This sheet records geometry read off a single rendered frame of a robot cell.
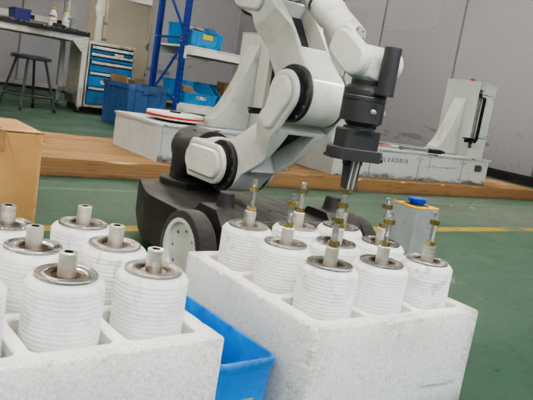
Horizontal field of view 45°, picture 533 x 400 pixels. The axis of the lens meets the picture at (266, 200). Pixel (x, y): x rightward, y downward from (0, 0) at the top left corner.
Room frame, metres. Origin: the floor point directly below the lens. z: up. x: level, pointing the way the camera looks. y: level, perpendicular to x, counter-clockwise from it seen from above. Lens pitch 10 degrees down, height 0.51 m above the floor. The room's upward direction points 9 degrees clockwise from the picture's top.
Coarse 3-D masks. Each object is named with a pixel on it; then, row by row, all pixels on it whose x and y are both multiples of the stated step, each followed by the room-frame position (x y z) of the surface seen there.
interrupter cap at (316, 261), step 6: (312, 258) 1.01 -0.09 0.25; (318, 258) 1.01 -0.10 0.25; (312, 264) 0.97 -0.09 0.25; (318, 264) 0.97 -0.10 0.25; (342, 264) 1.00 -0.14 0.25; (348, 264) 1.01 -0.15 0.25; (330, 270) 0.96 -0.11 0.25; (336, 270) 0.96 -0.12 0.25; (342, 270) 0.96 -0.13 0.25; (348, 270) 0.97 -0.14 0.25
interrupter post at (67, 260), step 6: (60, 252) 0.73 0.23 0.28; (66, 252) 0.73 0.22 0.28; (72, 252) 0.74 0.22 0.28; (78, 252) 0.74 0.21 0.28; (60, 258) 0.73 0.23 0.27; (66, 258) 0.73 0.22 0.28; (72, 258) 0.73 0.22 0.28; (60, 264) 0.73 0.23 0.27; (66, 264) 0.73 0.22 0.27; (72, 264) 0.73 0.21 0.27; (60, 270) 0.73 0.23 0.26; (66, 270) 0.73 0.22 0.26; (72, 270) 0.73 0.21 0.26; (60, 276) 0.73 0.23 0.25; (66, 276) 0.73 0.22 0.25; (72, 276) 0.73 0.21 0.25
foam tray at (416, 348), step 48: (192, 288) 1.17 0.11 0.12; (240, 288) 1.05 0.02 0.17; (288, 336) 0.93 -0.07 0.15; (336, 336) 0.91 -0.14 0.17; (384, 336) 0.98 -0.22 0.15; (432, 336) 1.05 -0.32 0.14; (288, 384) 0.92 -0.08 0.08; (336, 384) 0.93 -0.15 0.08; (384, 384) 0.99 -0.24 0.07; (432, 384) 1.07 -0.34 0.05
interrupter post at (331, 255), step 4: (328, 248) 0.99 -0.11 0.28; (332, 248) 0.98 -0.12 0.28; (336, 248) 0.99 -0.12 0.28; (324, 252) 1.00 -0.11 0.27; (328, 252) 0.99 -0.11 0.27; (332, 252) 0.98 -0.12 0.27; (336, 252) 0.99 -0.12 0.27; (324, 256) 0.99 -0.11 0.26; (328, 256) 0.99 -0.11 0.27; (332, 256) 0.98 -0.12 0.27; (336, 256) 0.99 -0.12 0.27; (324, 260) 0.99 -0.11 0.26; (328, 260) 0.98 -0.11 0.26; (332, 260) 0.98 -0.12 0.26; (336, 260) 0.99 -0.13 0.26; (324, 264) 0.99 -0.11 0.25; (328, 264) 0.98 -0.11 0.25; (332, 264) 0.98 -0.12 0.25; (336, 264) 0.99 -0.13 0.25
